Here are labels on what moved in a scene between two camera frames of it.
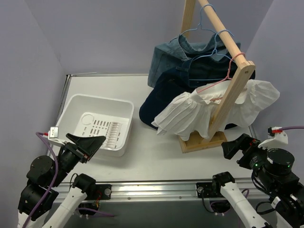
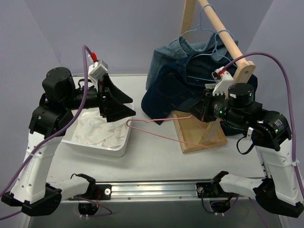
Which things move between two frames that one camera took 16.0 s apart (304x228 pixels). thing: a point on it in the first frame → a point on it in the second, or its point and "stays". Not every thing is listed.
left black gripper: [77, 152] → [102, 99]
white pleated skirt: [190, 113] → [92, 128]
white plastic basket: [88, 115] stays
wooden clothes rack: [189, 142] stays
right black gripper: [245, 154] → [205, 107]
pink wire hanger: [227, 77] → [186, 116]
